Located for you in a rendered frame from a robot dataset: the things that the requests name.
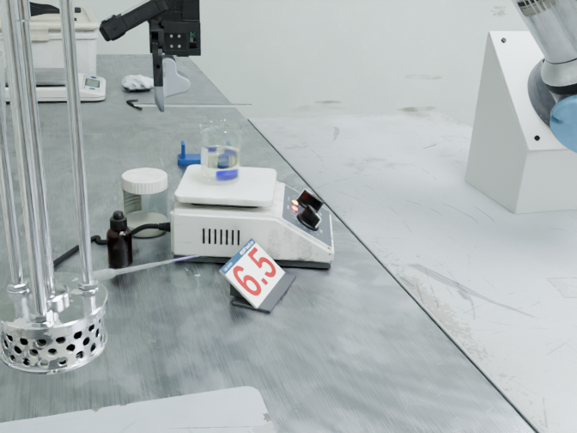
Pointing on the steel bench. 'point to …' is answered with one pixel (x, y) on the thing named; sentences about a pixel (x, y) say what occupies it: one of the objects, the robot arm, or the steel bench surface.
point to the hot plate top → (257, 191)
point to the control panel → (301, 212)
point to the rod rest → (188, 157)
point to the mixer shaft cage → (51, 318)
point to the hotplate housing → (198, 226)
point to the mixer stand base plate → (162, 416)
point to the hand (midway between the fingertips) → (157, 103)
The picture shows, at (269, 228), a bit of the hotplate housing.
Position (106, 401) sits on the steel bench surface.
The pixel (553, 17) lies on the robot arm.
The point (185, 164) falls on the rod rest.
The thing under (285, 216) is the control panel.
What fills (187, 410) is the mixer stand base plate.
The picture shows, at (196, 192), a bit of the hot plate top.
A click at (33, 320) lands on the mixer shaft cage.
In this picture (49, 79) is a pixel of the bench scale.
